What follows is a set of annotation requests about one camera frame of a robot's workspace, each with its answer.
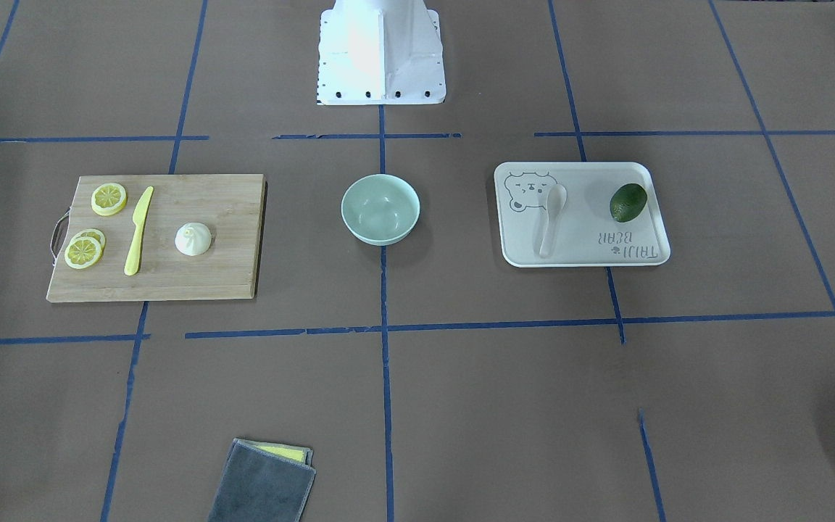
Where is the white ceramic spoon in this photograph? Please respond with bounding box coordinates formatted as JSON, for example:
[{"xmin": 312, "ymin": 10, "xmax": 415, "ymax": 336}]
[{"xmin": 537, "ymin": 183, "xmax": 568, "ymax": 258}]

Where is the mint green bowl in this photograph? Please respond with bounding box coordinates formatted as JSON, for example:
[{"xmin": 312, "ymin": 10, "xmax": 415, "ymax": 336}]
[{"xmin": 341, "ymin": 174, "xmax": 421, "ymax": 247}]

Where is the white steamed bun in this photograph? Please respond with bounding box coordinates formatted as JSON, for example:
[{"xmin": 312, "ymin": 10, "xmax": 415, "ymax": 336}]
[{"xmin": 173, "ymin": 222, "xmax": 213, "ymax": 257}]

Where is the cream bear tray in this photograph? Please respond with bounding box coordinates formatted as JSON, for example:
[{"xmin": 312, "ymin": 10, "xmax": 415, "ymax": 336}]
[{"xmin": 494, "ymin": 162, "xmax": 670, "ymax": 268}]

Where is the green avocado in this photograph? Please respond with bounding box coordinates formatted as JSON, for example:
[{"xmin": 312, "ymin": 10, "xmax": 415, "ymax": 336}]
[{"xmin": 609, "ymin": 183, "xmax": 647, "ymax": 223}]

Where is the bamboo cutting board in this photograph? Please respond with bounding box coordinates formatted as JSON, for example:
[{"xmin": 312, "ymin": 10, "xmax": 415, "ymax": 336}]
[{"xmin": 47, "ymin": 174, "xmax": 266, "ymax": 303}]

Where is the grey yellow folded cloth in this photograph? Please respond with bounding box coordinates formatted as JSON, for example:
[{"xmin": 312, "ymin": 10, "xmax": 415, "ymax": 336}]
[{"xmin": 207, "ymin": 437, "xmax": 316, "ymax": 521}]

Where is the yellow plastic knife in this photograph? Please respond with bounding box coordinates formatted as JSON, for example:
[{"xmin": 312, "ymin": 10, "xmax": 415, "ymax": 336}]
[{"xmin": 123, "ymin": 187, "xmax": 154, "ymax": 276}]

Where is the single lemon slice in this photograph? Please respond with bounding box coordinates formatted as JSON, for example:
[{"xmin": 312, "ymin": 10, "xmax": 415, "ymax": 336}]
[{"xmin": 91, "ymin": 182, "xmax": 128, "ymax": 217}]

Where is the lower lemon slice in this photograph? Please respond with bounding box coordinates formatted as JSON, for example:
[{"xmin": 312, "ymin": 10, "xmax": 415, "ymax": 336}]
[{"xmin": 72, "ymin": 228, "xmax": 107, "ymax": 249}]

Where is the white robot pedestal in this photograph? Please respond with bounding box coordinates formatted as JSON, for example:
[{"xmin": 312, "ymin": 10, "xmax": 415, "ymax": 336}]
[{"xmin": 316, "ymin": 1, "xmax": 447, "ymax": 106}]

